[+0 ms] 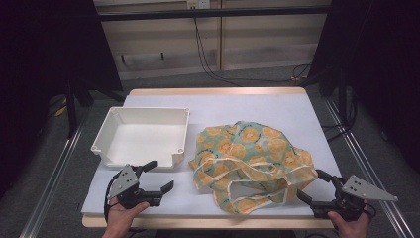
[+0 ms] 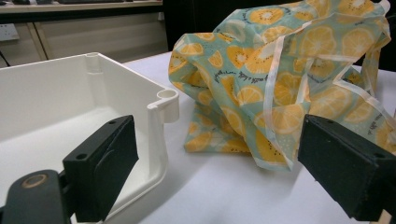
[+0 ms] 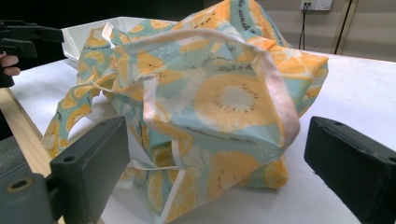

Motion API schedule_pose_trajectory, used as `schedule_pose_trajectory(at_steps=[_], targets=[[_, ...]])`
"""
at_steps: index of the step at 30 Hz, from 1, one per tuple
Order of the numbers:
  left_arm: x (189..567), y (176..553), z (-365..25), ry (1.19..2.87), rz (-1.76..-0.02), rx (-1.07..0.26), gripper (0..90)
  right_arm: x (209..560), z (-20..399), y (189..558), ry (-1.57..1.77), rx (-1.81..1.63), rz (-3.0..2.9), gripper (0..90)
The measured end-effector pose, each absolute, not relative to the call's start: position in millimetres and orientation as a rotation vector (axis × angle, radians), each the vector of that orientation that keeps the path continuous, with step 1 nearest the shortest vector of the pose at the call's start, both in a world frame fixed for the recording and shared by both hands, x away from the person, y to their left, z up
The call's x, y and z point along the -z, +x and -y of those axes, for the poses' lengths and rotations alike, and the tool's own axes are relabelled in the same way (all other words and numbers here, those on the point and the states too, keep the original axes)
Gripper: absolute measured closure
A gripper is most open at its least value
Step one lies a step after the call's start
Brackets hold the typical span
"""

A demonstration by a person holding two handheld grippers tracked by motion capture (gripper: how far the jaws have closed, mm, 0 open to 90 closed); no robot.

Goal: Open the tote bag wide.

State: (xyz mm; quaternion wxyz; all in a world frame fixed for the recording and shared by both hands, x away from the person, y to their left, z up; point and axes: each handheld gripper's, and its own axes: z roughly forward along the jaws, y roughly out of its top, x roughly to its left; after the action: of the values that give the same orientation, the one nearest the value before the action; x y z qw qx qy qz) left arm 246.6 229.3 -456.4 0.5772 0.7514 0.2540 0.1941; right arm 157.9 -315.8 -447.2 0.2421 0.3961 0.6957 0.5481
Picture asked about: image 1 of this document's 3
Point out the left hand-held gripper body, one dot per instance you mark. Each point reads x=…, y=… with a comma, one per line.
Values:
x=124, y=181

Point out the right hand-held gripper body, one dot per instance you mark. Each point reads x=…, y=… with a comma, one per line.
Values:
x=360, y=190

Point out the white plastic box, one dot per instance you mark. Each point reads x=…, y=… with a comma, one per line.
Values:
x=142, y=139

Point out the green orange-print cloth bag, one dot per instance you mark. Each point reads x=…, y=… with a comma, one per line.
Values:
x=251, y=148

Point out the person's left hand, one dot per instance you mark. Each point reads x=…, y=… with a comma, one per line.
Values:
x=122, y=218

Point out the person's right hand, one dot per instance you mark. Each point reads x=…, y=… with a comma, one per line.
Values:
x=351, y=229

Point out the black tripod stand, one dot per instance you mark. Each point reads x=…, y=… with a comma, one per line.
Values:
x=341, y=95

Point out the yellow floor tape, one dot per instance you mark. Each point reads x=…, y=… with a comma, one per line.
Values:
x=61, y=111

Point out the white table mat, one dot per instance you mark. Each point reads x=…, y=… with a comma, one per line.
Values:
x=264, y=105

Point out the black curtain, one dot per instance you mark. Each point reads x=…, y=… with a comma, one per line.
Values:
x=389, y=66
x=33, y=66

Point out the black horizontal bar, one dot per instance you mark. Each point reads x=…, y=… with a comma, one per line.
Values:
x=198, y=14

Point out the metal floor rail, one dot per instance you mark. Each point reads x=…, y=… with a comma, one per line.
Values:
x=363, y=165
x=49, y=188

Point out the white wall socket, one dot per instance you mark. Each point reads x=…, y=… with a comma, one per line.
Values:
x=198, y=4

